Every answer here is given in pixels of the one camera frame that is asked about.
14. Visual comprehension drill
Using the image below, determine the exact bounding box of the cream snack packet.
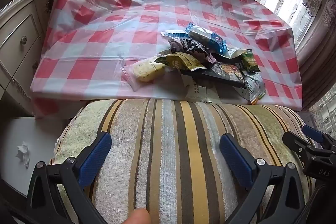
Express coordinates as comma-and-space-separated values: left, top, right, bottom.
219, 49, 252, 59

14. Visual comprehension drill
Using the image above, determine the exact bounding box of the white grey snack packet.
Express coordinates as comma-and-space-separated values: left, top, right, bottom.
181, 74, 221, 104

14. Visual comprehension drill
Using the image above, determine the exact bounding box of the blue clear snack packet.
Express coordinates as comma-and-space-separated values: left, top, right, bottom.
161, 31, 189, 42
184, 22, 228, 55

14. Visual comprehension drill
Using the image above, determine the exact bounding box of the small green snack packet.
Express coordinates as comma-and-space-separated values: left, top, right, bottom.
241, 52, 260, 73

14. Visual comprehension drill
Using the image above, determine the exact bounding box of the olive green snack packet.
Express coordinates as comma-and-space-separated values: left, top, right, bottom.
154, 52, 206, 73

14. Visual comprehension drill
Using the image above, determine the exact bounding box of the crumpled white tissue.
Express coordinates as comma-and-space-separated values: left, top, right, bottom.
16, 142, 31, 168

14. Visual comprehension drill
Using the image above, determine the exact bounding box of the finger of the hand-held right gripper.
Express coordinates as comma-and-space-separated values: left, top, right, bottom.
302, 124, 336, 151
282, 131, 315, 159

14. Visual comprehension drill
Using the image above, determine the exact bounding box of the clear yellow cake packet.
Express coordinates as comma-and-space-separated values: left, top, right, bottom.
121, 56, 168, 92

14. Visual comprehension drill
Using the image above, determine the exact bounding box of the cream carved cabinet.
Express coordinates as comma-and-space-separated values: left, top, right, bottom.
0, 0, 53, 114

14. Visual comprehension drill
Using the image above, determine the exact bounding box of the pleated pink curtain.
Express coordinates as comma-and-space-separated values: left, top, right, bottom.
294, 0, 336, 111

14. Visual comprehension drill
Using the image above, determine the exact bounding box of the red white checked plastic tablecloth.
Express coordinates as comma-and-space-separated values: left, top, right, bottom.
30, 0, 303, 119

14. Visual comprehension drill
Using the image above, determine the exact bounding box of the narrow embroidered lace curtain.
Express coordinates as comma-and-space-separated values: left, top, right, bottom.
310, 88, 336, 132

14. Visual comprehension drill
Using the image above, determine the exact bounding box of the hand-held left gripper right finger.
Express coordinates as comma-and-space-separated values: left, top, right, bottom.
219, 133, 307, 224

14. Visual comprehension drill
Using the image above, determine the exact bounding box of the silver orange-trim snack packet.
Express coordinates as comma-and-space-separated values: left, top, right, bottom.
238, 70, 266, 105

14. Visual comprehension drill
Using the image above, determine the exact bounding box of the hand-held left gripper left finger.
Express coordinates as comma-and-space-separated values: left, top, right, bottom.
25, 132, 113, 224

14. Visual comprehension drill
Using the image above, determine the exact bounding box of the long black snack packet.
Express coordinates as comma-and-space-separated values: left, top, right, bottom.
181, 63, 248, 88

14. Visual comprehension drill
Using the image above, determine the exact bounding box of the dark purple crinkled snack packet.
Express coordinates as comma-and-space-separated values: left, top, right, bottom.
168, 39, 216, 62

